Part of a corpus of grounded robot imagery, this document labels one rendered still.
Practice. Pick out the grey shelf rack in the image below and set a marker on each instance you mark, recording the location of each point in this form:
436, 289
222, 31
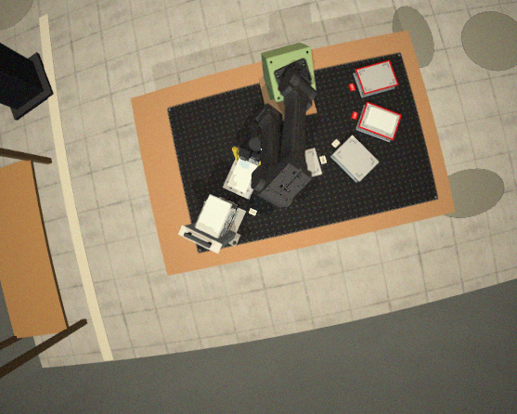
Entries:
225, 237

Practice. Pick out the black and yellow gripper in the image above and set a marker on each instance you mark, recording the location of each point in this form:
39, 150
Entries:
236, 150

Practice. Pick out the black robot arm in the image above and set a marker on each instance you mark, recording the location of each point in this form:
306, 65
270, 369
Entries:
284, 160

